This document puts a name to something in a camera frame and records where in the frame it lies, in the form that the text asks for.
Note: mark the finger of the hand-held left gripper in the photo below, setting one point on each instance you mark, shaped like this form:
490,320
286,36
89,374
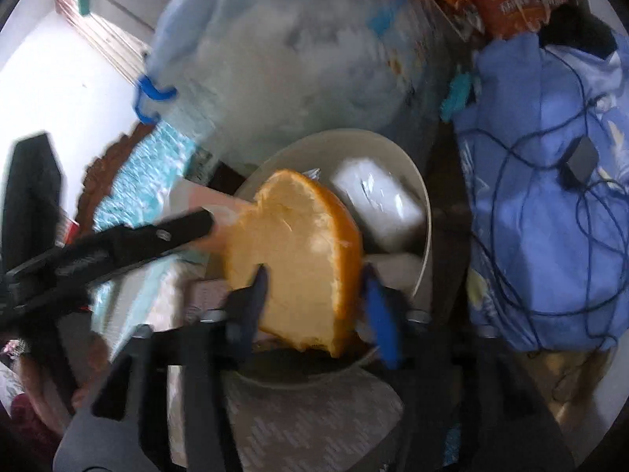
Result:
128,241

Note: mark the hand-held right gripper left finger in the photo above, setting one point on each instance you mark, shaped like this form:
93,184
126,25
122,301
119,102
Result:
249,307

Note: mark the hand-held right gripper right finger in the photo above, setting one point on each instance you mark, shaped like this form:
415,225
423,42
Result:
383,319

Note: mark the large orange peel half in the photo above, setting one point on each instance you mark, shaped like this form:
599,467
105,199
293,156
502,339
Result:
295,246

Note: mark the white cardboard box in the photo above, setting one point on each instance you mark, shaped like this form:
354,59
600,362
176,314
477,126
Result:
373,196

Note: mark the beige round bowl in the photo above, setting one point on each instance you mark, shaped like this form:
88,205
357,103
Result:
304,147

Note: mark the teal patterned quilt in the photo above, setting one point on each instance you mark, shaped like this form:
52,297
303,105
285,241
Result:
142,172

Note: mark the dark wooden headboard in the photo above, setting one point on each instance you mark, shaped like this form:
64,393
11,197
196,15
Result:
105,167

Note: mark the blue cloth bundle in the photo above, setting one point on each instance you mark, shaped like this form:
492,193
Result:
530,246

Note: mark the clear plastic storage box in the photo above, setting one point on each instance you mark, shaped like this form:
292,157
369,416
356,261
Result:
270,49

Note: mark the black power adapter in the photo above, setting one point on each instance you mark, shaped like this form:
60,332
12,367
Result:
580,162

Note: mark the black cloth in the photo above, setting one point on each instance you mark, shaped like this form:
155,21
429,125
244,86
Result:
575,29

